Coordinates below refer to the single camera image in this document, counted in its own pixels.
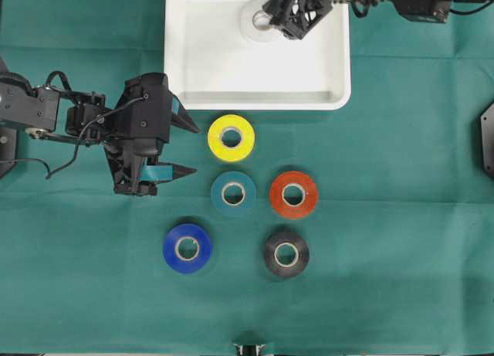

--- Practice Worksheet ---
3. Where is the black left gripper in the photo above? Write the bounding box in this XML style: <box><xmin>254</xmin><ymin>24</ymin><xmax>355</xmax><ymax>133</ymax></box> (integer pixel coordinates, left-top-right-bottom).
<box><xmin>104</xmin><ymin>94</ymin><xmax>201</xmax><ymax>196</ymax></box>

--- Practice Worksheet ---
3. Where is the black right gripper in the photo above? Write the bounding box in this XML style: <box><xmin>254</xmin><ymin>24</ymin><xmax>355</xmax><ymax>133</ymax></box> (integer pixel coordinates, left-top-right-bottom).
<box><xmin>262</xmin><ymin>0</ymin><xmax>333</xmax><ymax>40</ymax></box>

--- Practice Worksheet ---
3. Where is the white tape roll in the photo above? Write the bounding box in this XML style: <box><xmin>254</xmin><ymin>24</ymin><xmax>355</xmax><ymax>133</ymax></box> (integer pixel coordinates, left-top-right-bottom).
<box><xmin>239</xmin><ymin>0</ymin><xmax>283</xmax><ymax>43</ymax></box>

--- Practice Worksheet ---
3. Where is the yellow tape roll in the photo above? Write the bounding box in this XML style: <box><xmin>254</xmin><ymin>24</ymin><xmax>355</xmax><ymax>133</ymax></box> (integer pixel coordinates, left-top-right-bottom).
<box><xmin>207</xmin><ymin>114</ymin><xmax>255</xmax><ymax>162</ymax></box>

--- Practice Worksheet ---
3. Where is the green tape roll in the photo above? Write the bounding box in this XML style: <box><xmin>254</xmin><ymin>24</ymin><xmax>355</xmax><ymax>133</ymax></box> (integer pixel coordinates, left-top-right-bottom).
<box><xmin>211</xmin><ymin>171</ymin><xmax>257</xmax><ymax>217</ymax></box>

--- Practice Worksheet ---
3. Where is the red tape roll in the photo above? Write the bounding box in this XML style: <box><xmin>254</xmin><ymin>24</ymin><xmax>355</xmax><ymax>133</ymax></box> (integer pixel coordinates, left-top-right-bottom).
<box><xmin>269</xmin><ymin>171</ymin><xmax>319</xmax><ymax>220</ymax></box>

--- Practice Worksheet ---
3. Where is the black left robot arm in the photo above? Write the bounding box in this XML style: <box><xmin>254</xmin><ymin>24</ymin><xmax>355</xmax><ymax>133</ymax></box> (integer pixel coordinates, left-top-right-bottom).
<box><xmin>1</xmin><ymin>65</ymin><xmax>200</xmax><ymax>196</ymax></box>

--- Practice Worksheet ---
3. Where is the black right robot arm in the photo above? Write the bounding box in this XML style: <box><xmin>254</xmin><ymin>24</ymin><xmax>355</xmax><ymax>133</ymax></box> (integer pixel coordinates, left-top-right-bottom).
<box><xmin>262</xmin><ymin>0</ymin><xmax>493</xmax><ymax>40</ymax></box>

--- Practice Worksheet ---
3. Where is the white plastic case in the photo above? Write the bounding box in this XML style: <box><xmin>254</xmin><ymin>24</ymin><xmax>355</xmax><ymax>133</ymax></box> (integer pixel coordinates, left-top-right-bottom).
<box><xmin>164</xmin><ymin>0</ymin><xmax>351</xmax><ymax>110</ymax></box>

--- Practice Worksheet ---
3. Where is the blue tape roll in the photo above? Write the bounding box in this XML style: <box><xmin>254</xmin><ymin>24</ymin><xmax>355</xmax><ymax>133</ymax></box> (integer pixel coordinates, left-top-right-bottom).
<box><xmin>163</xmin><ymin>223</ymin><xmax>213</xmax><ymax>274</ymax></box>

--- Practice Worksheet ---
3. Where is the black tape roll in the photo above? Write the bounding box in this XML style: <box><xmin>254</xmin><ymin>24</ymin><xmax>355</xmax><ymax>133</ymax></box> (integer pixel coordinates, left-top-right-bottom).
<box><xmin>263</xmin><ymin>230</ymin><xmax>310</xmax><ymax>278</ymax></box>

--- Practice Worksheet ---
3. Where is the green table cloth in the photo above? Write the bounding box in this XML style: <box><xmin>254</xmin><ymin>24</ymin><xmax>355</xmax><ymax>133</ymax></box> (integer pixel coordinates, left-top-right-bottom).
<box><xmin>1</xmin><ymin>3</ymin><xmax>493</xmax><ymax>355</ymax></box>

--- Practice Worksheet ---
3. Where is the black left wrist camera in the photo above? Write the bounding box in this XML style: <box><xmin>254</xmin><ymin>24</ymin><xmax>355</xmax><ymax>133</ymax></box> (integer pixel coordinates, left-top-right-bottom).
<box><xmin>118</xmin><ymin>73</ymin><xmax>171</xmax><ymax>157</ymax></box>

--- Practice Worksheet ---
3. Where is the black left camera cable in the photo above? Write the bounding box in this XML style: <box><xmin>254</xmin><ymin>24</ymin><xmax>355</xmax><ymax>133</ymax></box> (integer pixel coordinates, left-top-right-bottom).
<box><xmin>0</xmin><ymin>94</ymin><xmax>150</xmax><ymax>180</ymax></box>

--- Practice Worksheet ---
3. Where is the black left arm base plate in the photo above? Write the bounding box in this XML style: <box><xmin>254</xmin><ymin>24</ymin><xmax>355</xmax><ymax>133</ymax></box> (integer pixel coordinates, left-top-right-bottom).
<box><xmin>0</xmin><ymin>126</ymin><xmax>18</xmax><ymax>178</ymax></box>

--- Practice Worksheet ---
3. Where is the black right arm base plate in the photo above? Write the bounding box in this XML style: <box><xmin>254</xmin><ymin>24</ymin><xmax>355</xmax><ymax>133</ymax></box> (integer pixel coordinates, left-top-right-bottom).
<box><xmin>480</xmin><ymin>103</ymin><xmax>494</xmax><ymax>178</ymax></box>

